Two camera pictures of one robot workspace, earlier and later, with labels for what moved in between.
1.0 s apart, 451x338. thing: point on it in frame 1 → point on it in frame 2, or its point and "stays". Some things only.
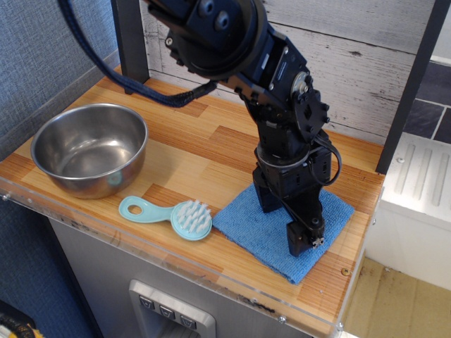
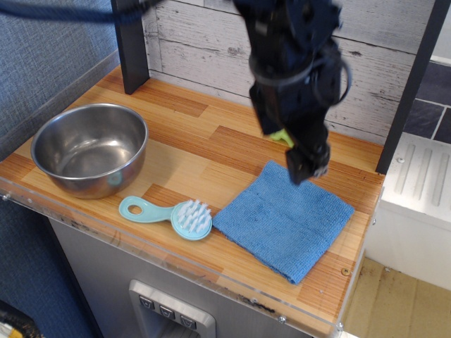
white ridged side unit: (411, 232) stays
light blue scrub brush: (190, 220) stays
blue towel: (263, 238) stays
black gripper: (297, 174) → (299, 101)
